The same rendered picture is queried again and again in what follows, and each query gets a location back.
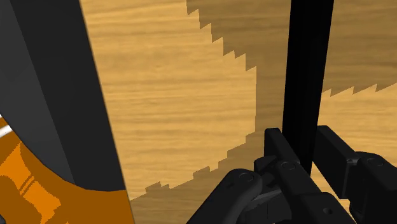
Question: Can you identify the orange patterned rug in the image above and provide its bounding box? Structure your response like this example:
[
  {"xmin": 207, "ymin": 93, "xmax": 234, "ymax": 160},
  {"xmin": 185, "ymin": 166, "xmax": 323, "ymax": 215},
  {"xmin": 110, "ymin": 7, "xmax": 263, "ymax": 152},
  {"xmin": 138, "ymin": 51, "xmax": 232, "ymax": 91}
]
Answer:
[{"xmin": 0, "ymin": 114, "xmax": 136, "ymax": 224}]

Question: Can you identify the black slim bar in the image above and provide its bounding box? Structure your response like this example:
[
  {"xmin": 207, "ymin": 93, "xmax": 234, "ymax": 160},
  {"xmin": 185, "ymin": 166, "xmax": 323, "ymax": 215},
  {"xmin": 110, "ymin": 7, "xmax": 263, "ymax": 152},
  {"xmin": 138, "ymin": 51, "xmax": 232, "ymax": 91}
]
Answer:
[{"xmin": 281, "ymin": 0, "xmax": 335, "ymax": 175}]

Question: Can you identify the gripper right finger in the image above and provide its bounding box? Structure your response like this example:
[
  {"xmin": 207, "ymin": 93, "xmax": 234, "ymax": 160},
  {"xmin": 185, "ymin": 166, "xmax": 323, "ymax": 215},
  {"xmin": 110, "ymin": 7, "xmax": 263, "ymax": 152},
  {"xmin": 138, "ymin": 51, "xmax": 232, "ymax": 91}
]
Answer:
[{"xmin": 312, "ymin": 125, "xmax": 397, "ymax": 224}]

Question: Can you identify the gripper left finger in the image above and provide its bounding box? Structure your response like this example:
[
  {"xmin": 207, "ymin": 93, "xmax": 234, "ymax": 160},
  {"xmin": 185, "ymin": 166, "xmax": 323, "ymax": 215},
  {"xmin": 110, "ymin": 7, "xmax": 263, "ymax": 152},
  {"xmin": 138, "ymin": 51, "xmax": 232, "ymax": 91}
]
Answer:
[{"xmin": 186, "ymin": 127, "xmax": 356, "ymax": 224}]

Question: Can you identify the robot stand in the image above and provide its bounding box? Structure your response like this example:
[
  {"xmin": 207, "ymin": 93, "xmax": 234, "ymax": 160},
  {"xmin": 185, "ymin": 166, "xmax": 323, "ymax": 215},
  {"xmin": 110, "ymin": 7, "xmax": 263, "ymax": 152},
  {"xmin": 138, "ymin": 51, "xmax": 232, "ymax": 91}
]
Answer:
[{"xmin": 0, "ymin": 0, "xmax": 127, "ymax": 192}]

